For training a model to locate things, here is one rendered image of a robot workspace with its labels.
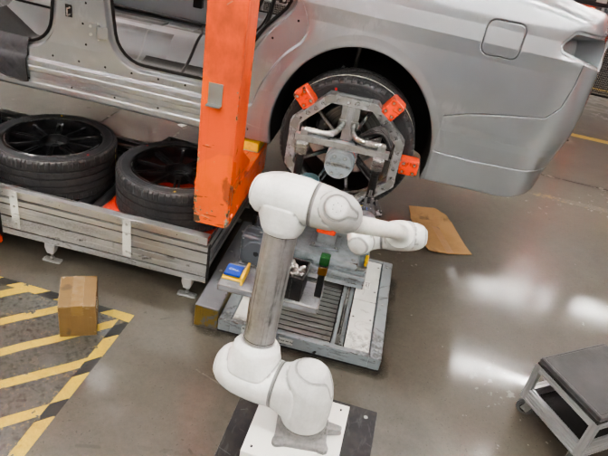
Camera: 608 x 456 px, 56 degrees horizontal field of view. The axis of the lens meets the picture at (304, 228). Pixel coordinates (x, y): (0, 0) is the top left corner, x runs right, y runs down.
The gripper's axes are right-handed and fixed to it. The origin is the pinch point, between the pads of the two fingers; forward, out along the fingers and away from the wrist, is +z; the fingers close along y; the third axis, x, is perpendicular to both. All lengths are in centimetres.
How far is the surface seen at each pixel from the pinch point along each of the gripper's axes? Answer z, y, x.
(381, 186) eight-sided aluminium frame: 32.5, 4.7, -10.0
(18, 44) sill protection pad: 50, -193, 14
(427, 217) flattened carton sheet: 149, 45, -82
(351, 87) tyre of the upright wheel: 41, -20, 32
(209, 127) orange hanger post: -4, -71, 17
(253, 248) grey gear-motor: 11, -49, -48
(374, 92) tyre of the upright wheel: 41, -9, 31
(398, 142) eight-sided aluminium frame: 32.1, 7.2, 13.9
